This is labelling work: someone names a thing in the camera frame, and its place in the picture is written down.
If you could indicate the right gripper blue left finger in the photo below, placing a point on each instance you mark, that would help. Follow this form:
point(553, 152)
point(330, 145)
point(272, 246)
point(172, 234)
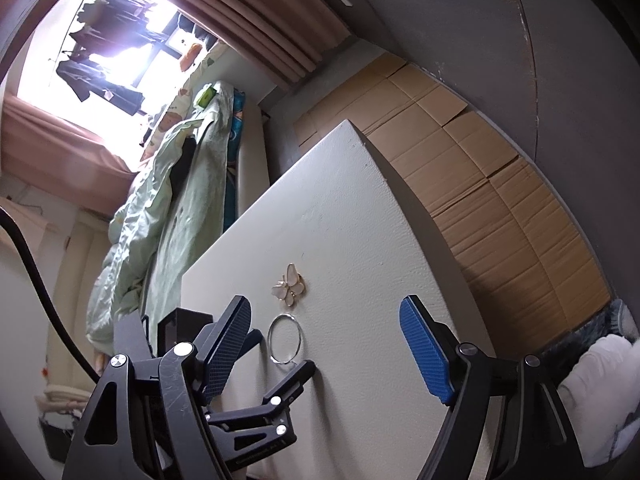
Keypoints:
point(219, 345)

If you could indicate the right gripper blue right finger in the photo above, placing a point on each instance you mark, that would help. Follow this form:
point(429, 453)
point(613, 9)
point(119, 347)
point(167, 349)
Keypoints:
point(434, 348)

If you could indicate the black jewelry box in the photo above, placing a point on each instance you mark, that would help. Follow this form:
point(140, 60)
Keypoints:
point(179, 325)

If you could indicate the butterfly shell brooch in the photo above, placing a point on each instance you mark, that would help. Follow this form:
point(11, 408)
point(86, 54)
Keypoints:
point(290, 287)

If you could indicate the light green duvet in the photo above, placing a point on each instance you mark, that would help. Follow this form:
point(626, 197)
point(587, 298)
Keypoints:
point(133, 233)

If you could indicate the white low table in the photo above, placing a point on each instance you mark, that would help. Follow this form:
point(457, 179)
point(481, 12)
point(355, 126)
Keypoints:
point(362, 241)

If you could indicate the flattened cardboard on floor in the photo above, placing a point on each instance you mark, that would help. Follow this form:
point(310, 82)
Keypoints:
point(530, 270)

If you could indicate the bed with green sheet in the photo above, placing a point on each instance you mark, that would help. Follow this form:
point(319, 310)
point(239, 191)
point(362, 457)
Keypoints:
point(208, 195)

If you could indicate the left pink curtain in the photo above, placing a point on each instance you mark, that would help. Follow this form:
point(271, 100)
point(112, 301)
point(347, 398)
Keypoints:
point(61, 158)

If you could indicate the pink curtain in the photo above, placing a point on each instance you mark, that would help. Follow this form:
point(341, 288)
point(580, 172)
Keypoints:
point(286, 39)
point(61, 158)

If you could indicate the right pink curtain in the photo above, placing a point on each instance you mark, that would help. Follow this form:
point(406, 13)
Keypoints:
point(286, 39)

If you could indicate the hanging dark clothes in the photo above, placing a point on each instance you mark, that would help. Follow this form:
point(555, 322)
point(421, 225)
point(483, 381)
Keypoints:
point(107, 28)

